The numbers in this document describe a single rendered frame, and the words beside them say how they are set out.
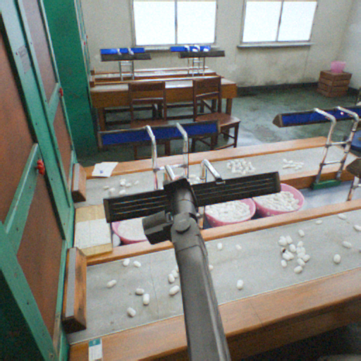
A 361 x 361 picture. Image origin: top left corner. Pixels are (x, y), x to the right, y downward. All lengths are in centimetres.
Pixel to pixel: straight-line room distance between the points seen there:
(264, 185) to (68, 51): 280
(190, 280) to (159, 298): 58
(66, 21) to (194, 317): 321
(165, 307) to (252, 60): 593
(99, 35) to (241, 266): 513
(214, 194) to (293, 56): 622
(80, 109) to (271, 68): 446
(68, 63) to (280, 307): 307
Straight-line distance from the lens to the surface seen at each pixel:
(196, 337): 47
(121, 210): 92
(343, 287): 123
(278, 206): 155
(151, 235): 66
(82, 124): 365
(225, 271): 117
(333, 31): 751
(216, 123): 152
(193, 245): 56
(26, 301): 68
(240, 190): 101
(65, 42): 346
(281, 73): 699
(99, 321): 108
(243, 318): 104
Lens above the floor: 162
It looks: 32 degrees down
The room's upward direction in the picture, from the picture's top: straight up
